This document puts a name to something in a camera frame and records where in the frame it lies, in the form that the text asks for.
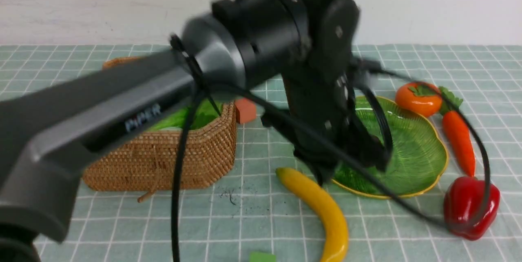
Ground green foam cube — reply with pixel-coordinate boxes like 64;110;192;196
248;251;276;262

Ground red bell pepper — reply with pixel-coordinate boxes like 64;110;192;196
443;176;501;240

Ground orange carrot with green top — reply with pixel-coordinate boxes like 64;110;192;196
438;87;476;177

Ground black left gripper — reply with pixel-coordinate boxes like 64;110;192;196
281;60;394;187

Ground green leaf-shaped glass plate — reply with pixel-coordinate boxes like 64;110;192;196
332;96;449;199

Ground green checkered tablecloth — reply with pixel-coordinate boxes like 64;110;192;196
0;44;521;262

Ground orange-red foam cube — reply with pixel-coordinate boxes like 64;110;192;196
235;98;257;124

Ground woven wicker basket green lining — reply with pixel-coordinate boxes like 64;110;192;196
82;57;238;192

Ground orange persimmon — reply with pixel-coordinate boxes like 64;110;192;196
395;83;442;118

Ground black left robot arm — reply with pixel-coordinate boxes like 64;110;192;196
1;0;360;262

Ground yellow banana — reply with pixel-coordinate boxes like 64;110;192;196
275;167;349;262

